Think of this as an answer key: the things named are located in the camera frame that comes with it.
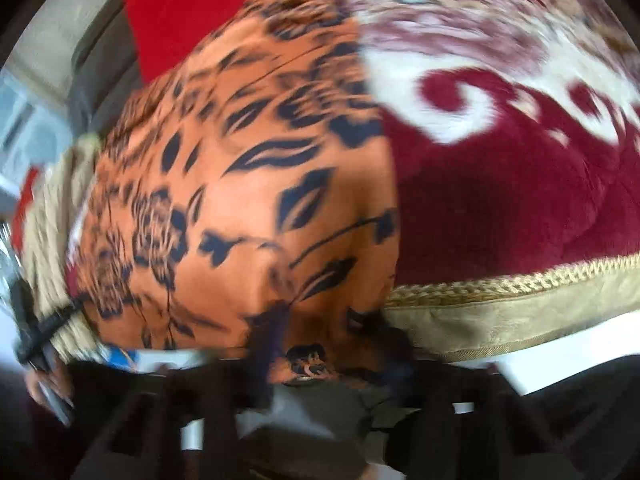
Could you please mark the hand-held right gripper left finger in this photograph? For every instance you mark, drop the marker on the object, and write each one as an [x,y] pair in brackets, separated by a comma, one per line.
[262,355]

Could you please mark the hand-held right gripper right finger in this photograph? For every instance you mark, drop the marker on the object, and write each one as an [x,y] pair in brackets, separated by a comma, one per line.
[397,355]

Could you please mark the orange black floral cloth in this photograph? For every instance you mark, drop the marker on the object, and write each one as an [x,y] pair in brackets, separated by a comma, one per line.
[240,185]

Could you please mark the person's left hand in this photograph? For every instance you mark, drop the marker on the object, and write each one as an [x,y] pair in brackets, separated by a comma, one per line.
[40,382]

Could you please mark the maroon cream floral blanket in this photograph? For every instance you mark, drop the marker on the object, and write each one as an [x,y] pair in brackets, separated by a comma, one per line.
[500,200]

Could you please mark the grey upholstered furniture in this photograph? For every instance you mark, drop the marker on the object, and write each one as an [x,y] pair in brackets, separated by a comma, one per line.
[105,60]

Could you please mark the red pillow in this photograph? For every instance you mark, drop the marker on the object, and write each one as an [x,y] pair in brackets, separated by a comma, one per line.
[200,0]

